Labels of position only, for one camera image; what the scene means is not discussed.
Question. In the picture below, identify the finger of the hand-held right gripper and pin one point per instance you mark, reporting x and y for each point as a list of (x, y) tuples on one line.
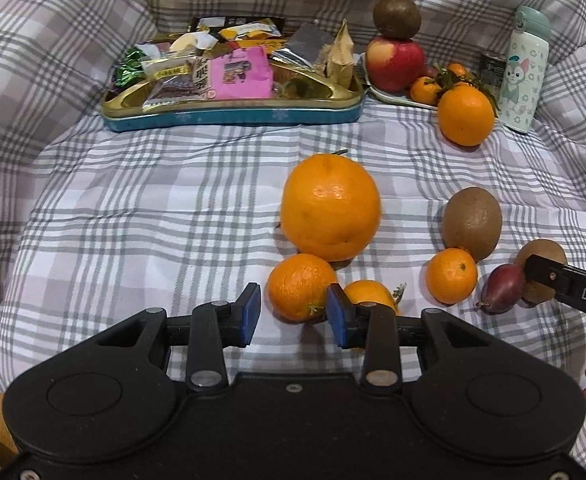
[(583, 292)]

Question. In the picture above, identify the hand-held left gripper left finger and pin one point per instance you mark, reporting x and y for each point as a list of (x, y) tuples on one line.
[(250, 316)]

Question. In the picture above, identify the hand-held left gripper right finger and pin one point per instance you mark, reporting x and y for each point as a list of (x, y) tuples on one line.
[(335, 321)]

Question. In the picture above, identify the brown kiwi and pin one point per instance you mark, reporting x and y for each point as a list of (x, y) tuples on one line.
[(472, 222), (543, 250)]

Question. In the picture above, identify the purple passion fruit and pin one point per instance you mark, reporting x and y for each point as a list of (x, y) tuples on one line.
[(503, 290)]

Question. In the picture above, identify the large orange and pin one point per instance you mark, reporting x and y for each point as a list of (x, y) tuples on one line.
[(330, 205)]

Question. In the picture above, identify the mandarin with leaf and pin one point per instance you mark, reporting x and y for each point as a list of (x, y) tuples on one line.
[(368, 291), (298, 285)]

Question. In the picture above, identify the grey plaid blanket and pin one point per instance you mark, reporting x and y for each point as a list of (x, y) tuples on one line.
[(173, 185)]

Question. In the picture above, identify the small dry twig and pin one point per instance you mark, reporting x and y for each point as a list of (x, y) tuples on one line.
[(339, 151)]

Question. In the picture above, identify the gold and teal tin tray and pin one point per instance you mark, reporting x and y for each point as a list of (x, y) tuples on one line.
[(233, 115)]

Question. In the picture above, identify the medium orange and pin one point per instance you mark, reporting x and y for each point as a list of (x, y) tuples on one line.
[(465, 116)]

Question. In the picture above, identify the white cartoon water bottle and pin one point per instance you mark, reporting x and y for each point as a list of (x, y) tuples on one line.
[(523, 75)]

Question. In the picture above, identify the pale green plate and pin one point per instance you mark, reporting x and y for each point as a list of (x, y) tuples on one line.
[(388, 96)]

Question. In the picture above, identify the dark drink can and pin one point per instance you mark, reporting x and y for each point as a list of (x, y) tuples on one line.
[(493, 75)]

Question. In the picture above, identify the white packet with black print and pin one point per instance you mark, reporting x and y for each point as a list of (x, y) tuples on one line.
[(201, 79)]

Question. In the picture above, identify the pink snack packet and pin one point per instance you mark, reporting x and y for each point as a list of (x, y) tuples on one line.
[(240, 72)]

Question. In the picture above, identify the small leafy mandarin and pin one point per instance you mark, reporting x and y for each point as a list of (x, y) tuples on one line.
[(457, 70), (424, 91)]

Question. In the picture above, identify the clear cake packet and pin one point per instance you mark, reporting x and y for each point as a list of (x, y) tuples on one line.
[(168, 71)]

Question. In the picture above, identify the red apple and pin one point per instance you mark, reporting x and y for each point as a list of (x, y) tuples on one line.
[(395, 65)]

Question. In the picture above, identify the brown paper snack packet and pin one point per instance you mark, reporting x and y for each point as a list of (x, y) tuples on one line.
[(340, 57)]

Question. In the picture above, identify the small purple fruit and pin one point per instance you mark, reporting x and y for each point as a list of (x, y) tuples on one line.
[(430, 71)]

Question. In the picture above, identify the silver foil snack packet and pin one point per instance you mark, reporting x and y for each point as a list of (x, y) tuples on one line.
[(305, 45)]

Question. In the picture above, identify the green candy wrapper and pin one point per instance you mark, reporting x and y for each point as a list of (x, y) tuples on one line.
[(128, 67)]

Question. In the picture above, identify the white crumpled wrapper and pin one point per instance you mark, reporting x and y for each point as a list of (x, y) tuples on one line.
[(193, 41)]

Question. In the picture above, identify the yellow and white pastry packet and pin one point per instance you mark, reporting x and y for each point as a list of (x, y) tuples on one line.
[(250, 30)]

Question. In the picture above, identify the black snack box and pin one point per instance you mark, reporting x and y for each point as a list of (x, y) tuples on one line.
[(203, 24)]

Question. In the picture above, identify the round dark brown fruit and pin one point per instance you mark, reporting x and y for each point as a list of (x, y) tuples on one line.
[(397, 17)]

